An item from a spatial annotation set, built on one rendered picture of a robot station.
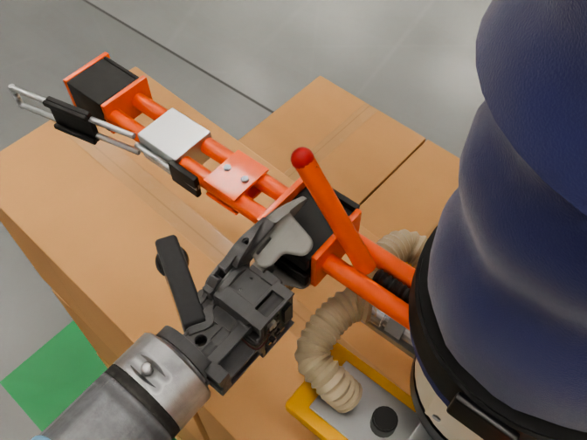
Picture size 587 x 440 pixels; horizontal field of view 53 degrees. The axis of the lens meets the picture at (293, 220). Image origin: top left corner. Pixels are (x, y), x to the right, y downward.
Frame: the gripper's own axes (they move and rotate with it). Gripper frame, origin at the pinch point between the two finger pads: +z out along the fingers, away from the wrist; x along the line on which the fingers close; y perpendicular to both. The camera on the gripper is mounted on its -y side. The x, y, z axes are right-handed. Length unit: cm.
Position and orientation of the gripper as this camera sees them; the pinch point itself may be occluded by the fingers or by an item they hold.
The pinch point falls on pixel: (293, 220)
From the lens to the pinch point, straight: 67.3
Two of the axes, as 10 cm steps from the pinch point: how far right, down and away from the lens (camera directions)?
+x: 0.0, -5.7, -8.2
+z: 6.3, -6.4, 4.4
